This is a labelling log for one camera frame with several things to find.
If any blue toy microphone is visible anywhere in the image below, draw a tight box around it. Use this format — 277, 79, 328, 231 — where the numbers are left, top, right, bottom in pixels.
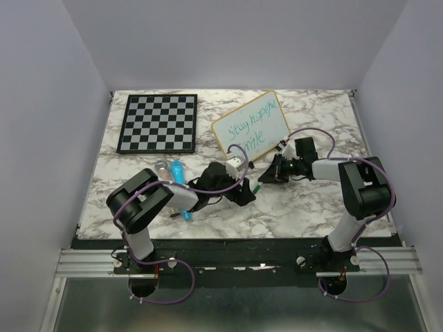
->
171, 160, 192, 221

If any aluminium rail frame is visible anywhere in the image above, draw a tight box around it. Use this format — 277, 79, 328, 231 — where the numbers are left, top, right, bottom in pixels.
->
46, 91, 426, 331

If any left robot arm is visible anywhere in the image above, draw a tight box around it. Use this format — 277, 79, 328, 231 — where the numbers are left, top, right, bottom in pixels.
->
106, 162, 256, 273

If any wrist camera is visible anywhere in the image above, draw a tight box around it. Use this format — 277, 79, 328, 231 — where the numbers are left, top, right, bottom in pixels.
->
225, 157, 245, 180
277, 138, 296, 160

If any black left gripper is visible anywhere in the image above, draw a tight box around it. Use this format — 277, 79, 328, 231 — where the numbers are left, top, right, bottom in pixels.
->
208, 168, 255, 207

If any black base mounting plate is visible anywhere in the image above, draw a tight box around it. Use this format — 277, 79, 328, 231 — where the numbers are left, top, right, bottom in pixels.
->
71, 236, 368, 288

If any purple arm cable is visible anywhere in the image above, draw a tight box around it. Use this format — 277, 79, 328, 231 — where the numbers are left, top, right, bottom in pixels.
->
113, 143, 251, 306
285, 127, 397, 304

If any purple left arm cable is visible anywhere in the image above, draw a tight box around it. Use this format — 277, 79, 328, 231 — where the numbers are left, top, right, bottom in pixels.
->
113, 143, 251, 306

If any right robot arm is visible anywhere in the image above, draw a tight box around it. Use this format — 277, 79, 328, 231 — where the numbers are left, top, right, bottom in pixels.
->
258, 137, 396, 271

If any black white chessboard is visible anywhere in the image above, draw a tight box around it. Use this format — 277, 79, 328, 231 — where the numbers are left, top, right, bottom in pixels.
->
116, 94, 198, 154

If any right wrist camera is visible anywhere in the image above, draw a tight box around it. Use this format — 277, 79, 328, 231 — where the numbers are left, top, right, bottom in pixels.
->
277, 138, 296, 160

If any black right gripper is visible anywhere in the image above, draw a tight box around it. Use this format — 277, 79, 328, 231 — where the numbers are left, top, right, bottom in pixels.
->
258, 153, 302, 185

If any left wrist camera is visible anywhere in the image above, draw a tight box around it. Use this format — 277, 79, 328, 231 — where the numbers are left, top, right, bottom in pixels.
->
225, 157, 245, 180

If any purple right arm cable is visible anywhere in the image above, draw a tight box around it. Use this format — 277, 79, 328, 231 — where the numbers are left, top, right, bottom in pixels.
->
285, 127, 397, 304

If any yellow framed whiteboard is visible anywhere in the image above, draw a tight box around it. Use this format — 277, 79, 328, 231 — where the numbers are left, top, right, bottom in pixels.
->
211, 91, 290, 161

